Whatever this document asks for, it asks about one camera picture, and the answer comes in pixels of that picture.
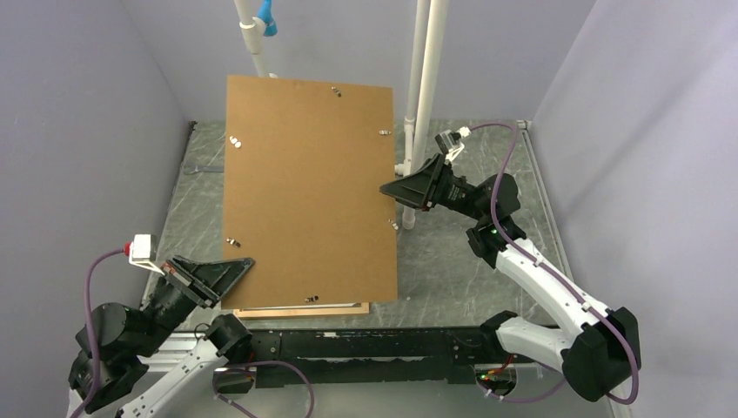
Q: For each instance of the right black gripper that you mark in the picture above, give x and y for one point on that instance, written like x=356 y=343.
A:
x=425 y=186

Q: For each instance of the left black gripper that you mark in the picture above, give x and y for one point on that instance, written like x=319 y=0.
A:
x=211 y=278

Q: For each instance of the brown backing board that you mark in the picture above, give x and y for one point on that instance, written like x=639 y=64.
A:
x=304 y=161

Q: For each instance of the glossy photo board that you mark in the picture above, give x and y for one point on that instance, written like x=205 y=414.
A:
x=313 y=306

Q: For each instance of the wooden picture frame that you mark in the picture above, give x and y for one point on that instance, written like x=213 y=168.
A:
x=255 y=314

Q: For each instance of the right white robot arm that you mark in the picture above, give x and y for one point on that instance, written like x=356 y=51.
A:
x=594 y=347

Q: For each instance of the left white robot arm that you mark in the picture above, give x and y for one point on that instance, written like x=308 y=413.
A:
x=97 y=384

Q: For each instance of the grey metal wrench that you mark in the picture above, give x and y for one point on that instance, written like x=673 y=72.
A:
x=194 y=169

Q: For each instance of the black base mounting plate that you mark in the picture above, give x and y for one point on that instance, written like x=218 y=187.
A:
x=275 y=358

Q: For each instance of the white PVC pipe stand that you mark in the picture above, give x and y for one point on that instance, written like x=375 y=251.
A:
x=428 y=37

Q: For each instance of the blue nozzle on pipe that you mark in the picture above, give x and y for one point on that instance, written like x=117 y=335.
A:
x=265 y=15

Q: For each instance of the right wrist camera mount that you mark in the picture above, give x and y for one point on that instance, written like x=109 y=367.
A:
x=451 y=143

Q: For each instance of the aluminium rail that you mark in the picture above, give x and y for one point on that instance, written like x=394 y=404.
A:
x=176 y=346

